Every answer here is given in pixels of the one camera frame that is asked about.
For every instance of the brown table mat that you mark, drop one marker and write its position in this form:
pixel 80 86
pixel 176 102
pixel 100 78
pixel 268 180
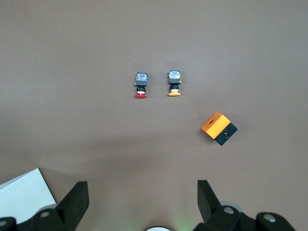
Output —
pixel 96 60

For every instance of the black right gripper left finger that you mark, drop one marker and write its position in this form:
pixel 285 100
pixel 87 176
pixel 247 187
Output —
pixel 72 204

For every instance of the yellow push button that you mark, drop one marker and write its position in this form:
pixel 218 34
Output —
pixel 174 80

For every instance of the orange black switch box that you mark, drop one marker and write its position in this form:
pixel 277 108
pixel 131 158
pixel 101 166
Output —
pixel 215 127

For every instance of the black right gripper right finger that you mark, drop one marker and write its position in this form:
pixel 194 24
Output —
pixel 209 204

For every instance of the red push button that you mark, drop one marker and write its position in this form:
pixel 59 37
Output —
pixel 141 81

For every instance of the white drawer cabinet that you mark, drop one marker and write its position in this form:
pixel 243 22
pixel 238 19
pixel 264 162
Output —
pixel 24 195

